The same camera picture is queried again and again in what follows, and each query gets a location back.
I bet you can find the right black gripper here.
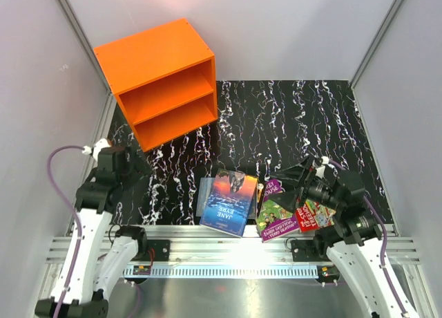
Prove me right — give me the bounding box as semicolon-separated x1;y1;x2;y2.
267;156;344;214

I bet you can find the purple 117-storey treehouse book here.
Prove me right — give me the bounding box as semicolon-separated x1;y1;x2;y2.
256;179;300;243

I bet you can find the black paperback book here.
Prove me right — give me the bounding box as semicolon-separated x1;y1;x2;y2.
248;183;265;220

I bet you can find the grey-blue hardcover book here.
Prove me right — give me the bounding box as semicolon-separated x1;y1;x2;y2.
196;178;215;217

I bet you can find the blue Jane Eyre book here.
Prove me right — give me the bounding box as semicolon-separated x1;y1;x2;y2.
200;169;258;237

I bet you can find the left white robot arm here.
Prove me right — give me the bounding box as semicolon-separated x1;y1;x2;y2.
35;145;151;317

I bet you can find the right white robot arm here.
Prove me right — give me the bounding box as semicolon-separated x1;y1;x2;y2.
270;156;419;317

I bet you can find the red 13-storey treehouse book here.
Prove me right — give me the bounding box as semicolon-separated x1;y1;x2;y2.
296;200;336;232

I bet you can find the orange wooden shelf cabinet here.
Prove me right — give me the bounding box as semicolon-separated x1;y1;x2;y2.
94;19;218;151

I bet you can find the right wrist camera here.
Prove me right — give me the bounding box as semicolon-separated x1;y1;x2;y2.
312;156;329;178

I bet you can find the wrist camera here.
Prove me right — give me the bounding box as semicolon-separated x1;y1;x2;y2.
81;138;112;160
312;156;329;178

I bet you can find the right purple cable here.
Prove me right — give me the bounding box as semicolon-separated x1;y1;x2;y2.
327;158;408;317

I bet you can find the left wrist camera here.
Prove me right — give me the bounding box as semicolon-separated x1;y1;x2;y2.
81;138;112;160

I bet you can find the aluminium mounting rail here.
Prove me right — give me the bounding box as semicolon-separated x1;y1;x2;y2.
46;223;422;281

